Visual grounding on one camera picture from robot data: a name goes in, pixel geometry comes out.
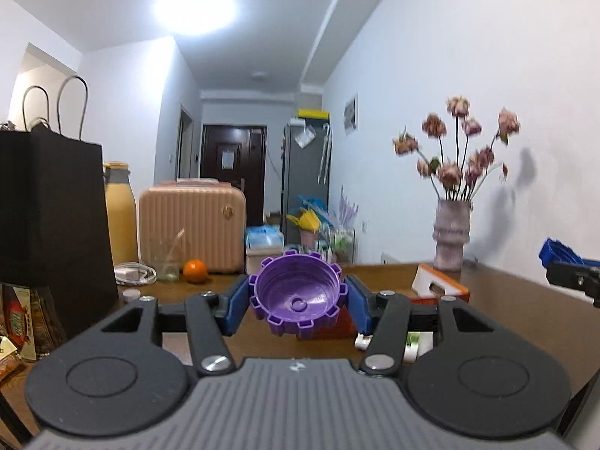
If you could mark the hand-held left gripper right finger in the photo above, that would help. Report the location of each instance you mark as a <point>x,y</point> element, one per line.
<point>358,307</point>

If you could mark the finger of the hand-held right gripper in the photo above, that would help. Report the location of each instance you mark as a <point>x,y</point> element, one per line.
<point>569,277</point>

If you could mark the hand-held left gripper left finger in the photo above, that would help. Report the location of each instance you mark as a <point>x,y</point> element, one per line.
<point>236,304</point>

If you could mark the purple gear-shaped cap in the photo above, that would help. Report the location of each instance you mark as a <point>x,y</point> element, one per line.
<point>300,286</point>

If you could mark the orange white cardboard box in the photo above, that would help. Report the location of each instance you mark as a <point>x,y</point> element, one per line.
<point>436,286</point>

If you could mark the orange fruit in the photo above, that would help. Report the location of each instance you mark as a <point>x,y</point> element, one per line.
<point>195,272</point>

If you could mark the bin with blue bag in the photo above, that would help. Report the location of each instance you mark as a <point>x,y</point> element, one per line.
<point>265,241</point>

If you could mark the white green tube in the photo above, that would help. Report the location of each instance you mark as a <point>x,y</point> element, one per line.
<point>419,347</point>

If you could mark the clear glass cup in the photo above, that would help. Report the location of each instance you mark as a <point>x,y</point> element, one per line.
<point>166,262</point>

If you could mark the pink bucket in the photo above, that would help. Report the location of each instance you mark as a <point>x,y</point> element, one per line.
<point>309,238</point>

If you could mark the pink ribbed suitcase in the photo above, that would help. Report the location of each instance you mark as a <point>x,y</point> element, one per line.
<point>197,225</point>

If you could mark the purple feathery decoration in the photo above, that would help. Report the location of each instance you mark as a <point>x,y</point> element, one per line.
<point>348,208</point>

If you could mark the yellow watering can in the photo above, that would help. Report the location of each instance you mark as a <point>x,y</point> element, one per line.
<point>304,220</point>

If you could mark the small white cap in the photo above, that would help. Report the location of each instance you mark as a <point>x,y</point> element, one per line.
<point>131,296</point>

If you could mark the pink ceramic vase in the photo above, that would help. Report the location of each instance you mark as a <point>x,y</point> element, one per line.
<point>451,239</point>

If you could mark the dark brown door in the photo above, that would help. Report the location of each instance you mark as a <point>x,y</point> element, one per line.
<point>234,183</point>

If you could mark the grey refrigerator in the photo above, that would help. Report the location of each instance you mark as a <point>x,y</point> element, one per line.
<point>302,183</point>

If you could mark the yellow bottle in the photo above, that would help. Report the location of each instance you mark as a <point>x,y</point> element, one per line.
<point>121,215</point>

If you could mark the white folded umbrella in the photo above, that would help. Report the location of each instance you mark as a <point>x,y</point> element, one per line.
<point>324,154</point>

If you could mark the dried pink flowers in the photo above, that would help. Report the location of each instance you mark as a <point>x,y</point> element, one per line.
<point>450,173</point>

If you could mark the side room door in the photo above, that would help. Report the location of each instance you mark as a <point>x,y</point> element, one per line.
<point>186,143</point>

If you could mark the yellow box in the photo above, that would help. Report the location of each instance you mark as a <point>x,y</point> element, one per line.
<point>313,113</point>

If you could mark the black paper bag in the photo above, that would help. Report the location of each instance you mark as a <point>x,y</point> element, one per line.
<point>47,220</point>

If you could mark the colourful snack packet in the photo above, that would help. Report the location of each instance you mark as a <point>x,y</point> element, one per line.
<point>21,318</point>

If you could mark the round ceiling light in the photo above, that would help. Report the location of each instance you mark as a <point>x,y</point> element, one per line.
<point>194,9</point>

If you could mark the wall socket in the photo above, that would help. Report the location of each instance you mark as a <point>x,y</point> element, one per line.
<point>363,226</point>

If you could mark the wall poster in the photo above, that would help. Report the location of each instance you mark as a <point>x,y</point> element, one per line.
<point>350,115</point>

